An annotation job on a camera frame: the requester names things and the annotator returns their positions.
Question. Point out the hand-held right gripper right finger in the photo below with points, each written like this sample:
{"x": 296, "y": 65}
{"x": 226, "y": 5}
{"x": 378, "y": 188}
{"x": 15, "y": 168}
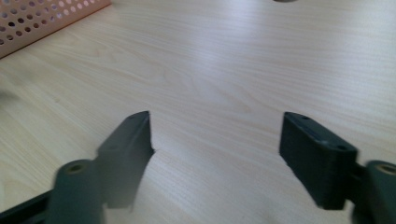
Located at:
{"x": 317, "y": 161}

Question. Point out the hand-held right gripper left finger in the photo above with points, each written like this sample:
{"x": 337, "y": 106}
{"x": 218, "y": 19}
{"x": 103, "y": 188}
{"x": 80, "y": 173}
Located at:
{"x": 127, "y": 155}

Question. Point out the pink perforated plastic basket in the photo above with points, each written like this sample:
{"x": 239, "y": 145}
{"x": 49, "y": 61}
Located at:
{"x": 31, "y": 25}

